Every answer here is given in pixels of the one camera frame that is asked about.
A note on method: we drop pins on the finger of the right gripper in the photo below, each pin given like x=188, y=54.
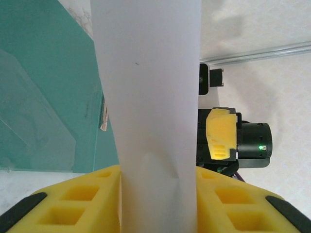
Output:
x=221, y=131

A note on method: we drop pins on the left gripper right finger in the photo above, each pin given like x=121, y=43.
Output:
x=243, y=208

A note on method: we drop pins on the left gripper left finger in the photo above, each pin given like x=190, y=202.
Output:
x=73, y=206

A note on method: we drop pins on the white paper sheet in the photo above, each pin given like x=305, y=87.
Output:
x=145, y=97

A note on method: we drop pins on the metal folder clip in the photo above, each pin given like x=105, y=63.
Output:
x=104, y=116

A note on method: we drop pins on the green plastic folder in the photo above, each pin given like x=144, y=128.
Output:
x=48, y=48

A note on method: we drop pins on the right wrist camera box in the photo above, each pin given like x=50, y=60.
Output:
x=204, y=80

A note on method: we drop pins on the aluminium back rail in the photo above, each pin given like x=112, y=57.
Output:
x=267, y=52

